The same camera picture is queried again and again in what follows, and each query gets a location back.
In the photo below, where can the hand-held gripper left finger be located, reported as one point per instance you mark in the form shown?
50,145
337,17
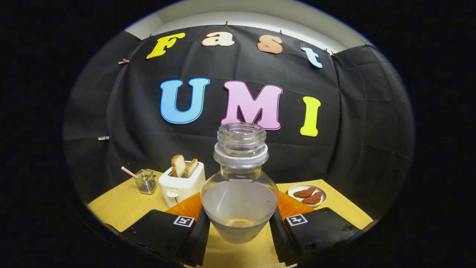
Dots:
199,240

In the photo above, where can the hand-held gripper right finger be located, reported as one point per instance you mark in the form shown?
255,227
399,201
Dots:
280,240

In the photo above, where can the clear plastic juice bottle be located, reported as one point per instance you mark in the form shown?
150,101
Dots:
240,208

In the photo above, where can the round white plate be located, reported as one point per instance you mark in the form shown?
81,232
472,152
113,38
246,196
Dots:
292,191

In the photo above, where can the red meat piece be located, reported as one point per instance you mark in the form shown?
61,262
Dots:
304,192
312,198

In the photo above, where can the white toaster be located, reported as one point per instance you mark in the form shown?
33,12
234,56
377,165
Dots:
182,188

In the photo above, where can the toast slice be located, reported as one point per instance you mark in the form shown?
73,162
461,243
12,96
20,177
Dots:
191,168
178,165

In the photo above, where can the wooden table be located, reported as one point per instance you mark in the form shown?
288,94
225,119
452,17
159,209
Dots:
122,208

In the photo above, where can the pink straw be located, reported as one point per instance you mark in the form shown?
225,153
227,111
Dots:
129,172

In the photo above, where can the black backdrop cloth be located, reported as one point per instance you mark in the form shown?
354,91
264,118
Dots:
141,130

